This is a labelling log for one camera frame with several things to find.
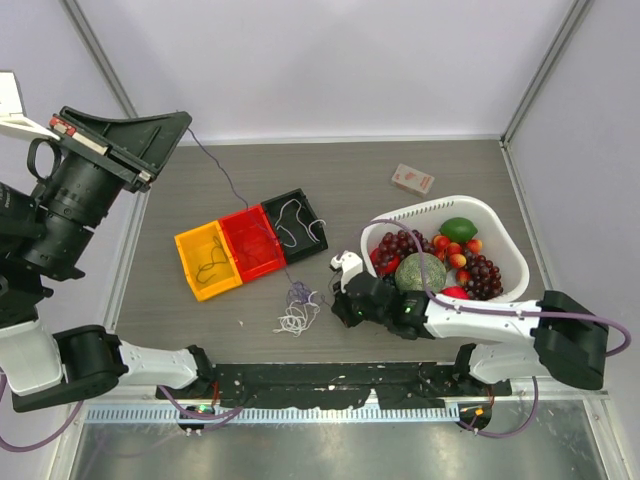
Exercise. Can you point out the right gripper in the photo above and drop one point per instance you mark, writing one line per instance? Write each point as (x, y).
(340, 308)

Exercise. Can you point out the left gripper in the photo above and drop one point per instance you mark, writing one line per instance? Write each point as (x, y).
(137, 148)

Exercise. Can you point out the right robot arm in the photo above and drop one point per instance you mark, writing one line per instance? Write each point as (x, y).
(554, 336)

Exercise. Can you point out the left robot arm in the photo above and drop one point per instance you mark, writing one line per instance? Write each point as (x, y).
(53, 350)

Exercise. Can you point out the green cantaloupe melon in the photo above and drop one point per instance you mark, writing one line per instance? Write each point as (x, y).
(418, 270)

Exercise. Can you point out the dark red grape bunch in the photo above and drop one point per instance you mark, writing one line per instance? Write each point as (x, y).
(395, 247)

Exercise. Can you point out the red apple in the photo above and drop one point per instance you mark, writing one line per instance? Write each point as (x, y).
(457, 292)

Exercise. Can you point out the white plastic basket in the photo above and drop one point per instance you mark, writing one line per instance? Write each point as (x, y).
(498, 245)

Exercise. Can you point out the black plastic bin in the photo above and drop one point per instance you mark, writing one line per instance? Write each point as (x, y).
(299, 230)

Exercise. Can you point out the green lime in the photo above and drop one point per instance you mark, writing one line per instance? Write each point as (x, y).
(458, 229)

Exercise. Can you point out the red plastic bin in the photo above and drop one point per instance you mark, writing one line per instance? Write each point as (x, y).
(253, 243)

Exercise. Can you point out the red white card box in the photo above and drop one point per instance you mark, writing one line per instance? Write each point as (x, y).
(412, 180)

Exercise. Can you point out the yellow plastic bin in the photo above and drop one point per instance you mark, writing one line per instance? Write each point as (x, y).
(206, 259)

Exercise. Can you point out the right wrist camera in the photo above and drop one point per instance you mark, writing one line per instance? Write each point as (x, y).
(349, 265)

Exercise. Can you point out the slotted cable duct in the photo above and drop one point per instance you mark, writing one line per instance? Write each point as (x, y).
(369, 413)

